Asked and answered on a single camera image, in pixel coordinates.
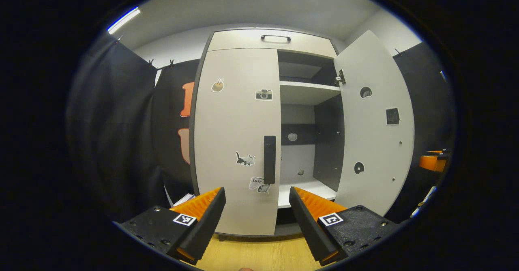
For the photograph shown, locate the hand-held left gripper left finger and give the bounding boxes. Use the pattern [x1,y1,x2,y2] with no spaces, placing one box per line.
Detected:
[114,187,226,265]

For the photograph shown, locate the beige cabinet door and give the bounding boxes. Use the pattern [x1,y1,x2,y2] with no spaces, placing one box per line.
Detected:
[194,48,282,237]
[333,30,416,217]

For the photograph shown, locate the white cabinet shelf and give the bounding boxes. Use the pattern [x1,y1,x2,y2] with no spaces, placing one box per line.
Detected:
[278,181,338,209]
[280,80,341,105]

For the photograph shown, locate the ceiling strip light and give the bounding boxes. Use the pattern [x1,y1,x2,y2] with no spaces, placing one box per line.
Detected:
[107,6,141,35]

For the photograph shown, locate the beige double-door shoe cabinet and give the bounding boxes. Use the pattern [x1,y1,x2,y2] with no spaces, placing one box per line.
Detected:
[191,28,416,239]

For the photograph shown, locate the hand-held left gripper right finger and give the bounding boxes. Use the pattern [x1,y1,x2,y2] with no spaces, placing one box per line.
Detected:
[289,186,402,267]

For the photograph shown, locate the black backdrop cloth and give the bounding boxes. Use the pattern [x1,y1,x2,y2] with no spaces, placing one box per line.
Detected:
[67,34,457,223]

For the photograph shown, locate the white and blue boxes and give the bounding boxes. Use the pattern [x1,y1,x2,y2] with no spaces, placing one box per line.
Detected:
[172,193,196,207]

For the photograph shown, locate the black door handle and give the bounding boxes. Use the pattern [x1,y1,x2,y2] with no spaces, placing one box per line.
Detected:
[264,135,277,185]

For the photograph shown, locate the beige cabinet drawer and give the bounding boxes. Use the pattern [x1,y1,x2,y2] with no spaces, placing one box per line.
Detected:
[208,29,338,59]

